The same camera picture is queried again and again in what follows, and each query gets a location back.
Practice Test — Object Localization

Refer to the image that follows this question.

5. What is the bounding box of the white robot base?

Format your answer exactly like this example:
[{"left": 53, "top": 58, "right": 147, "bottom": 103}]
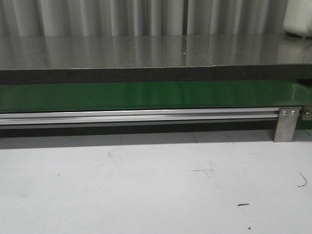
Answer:
[{"left": 283, "top": 0, "right": 312, "bottom": 38}]

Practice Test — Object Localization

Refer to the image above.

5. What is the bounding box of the green conveyor belt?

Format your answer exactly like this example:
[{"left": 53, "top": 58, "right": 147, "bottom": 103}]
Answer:
[{"left": 0, "top": 80, "right": 312, "bottom": 113}]

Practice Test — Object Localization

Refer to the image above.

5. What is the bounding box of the dark raised platform slab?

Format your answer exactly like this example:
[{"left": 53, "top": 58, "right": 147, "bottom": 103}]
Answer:
[{"left": 0, "top": 34, "right": 312, "bottom": 85}]

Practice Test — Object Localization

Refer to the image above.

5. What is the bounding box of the grey pleated curtain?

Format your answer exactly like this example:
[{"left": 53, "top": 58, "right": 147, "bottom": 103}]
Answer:
[{"left": 0, "top": 0, "right": 287, "bottom": 37}]

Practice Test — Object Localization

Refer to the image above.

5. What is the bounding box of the aluminium conveyor side rail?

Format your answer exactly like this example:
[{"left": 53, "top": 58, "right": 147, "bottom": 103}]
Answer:
[{"left": 0, "top": 107, "right": 280, "bottom": 126}]

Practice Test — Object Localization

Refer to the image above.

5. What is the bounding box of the steel conveyor support bracket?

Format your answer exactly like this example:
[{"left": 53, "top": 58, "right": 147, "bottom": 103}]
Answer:
[{"left": 273, "top": 107, "right": 301, "bottom": 142}]

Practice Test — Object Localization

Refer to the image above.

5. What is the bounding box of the steel end bracket with bolt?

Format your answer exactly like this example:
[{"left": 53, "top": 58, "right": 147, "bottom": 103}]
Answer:
[{"left": 301, "top": 105, "right": 312, "bottom": 121}]

